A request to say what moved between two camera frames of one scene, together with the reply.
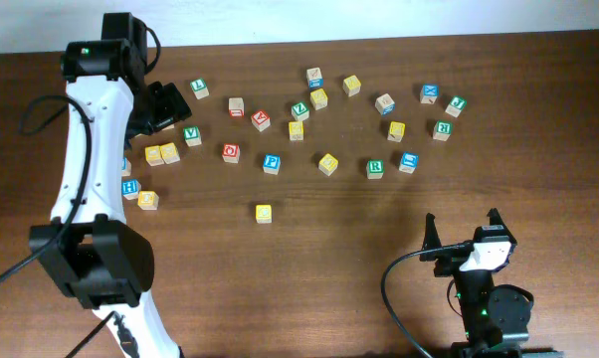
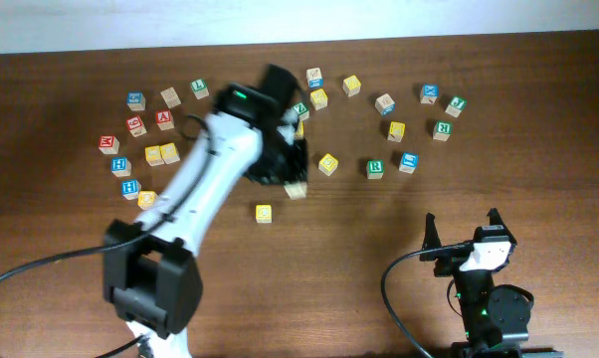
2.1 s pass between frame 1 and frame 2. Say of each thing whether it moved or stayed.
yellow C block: stayed
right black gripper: stayed
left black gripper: moved
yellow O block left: stayed
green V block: moved
